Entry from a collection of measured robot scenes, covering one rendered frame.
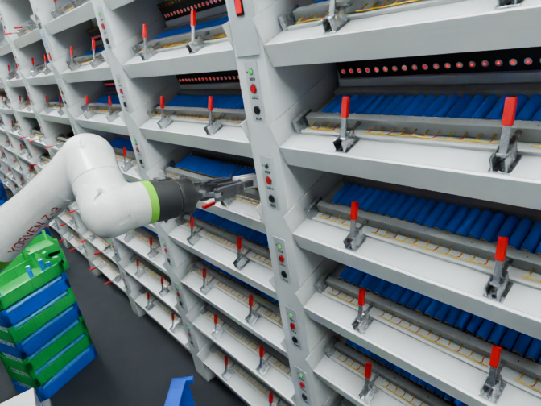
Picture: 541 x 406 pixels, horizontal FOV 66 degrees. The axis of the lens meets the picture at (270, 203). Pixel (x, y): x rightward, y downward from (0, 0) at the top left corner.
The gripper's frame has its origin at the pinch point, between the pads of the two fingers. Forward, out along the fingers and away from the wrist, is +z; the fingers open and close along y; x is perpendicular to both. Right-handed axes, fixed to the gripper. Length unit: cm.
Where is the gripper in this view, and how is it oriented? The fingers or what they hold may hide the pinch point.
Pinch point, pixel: (247, 181)
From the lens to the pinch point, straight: 105.4
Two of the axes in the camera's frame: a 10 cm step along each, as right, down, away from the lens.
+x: 0.3, 9.6, 2.8
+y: -6.5, -1.9, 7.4
